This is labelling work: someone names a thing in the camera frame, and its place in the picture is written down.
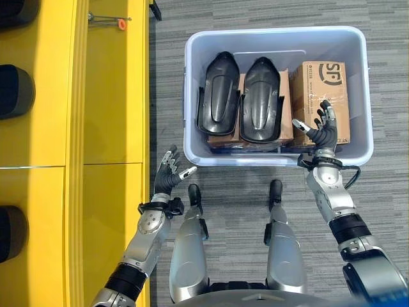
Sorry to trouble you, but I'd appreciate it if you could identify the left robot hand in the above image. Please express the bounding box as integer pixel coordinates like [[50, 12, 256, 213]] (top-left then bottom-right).
[[154, 145, 198, 196]]

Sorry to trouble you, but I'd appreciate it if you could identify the cardboard box with SF print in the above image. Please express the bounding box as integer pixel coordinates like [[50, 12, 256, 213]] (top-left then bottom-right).
[[289, 60, 351, 146]]

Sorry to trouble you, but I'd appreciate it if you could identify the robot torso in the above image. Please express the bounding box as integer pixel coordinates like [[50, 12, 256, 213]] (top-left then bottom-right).
[[174, 281, 352, 307]]

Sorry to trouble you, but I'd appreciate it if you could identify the left silver robot leg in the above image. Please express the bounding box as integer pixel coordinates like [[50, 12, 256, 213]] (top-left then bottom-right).
[[168, 183, 212, 304]]

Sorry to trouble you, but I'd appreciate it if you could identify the metal hook with orange tip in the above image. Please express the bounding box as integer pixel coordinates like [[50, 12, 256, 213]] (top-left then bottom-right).
[[88, 12, 132, 32]]

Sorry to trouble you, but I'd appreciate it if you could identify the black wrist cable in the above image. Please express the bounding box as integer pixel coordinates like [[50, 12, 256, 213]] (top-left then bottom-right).
[[339, 164, 362, 190]]

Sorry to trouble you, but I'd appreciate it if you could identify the plain brown cardboard box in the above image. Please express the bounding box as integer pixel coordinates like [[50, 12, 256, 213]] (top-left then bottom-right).
[[206, 70, 295, 145]]

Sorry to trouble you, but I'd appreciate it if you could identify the pale plastic storage box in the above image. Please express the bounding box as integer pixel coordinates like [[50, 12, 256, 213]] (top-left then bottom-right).
[[183, 25, 374, 167]]

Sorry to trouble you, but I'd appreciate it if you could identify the black sole-shaped part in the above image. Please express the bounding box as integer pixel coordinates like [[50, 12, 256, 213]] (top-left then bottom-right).
[[0, 0, 40, 28], [195, 51, 241, 135], [0, 63, 36, 120], [238, 56, 285, 142], [0, 205, 30, 264]]

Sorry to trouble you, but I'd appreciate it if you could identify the black flat part under cardboard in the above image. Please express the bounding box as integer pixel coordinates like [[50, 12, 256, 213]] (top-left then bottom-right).
[[209, 140, 300, 154]]

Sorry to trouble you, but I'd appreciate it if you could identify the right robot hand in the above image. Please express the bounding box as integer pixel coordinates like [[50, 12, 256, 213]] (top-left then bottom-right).
[[293, 99, 338, 150]]

